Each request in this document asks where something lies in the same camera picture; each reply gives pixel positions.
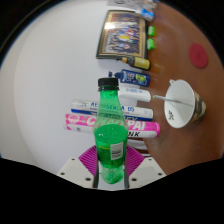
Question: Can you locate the white bottle with blue cap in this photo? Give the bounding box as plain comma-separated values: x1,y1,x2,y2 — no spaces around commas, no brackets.
118,85,152,103

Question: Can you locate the metal spoon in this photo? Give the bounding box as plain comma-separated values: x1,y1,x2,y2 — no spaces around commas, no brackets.
152,94,194,107

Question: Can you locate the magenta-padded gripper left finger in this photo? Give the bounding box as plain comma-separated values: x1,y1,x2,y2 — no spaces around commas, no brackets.
57,145,99,190

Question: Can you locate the white and blue tube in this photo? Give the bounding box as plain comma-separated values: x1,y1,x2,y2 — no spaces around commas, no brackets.
70,98,154,122

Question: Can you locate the flat round red coaster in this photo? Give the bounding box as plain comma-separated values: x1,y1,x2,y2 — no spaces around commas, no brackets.
188,43,210,70

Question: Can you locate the dark amber bottle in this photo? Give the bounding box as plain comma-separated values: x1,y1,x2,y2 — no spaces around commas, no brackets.
116,55,151,71

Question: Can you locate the pink and white tube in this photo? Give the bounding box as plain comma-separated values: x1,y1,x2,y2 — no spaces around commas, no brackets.
64,113,161,139

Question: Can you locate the blue and white packet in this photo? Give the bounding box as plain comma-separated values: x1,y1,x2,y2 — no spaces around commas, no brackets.
139,7,156,22

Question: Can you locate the framed group photo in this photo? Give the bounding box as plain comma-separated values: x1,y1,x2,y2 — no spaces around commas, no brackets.
95,9,149,61

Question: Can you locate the white cup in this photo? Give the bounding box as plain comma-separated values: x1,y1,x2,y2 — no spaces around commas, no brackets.
163,78,207,129

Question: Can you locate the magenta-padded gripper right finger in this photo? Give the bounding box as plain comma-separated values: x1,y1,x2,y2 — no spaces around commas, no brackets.
125,146,167,190

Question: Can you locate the green plastic drink bottle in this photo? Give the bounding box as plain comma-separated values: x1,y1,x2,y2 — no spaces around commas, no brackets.
92,77,130,185

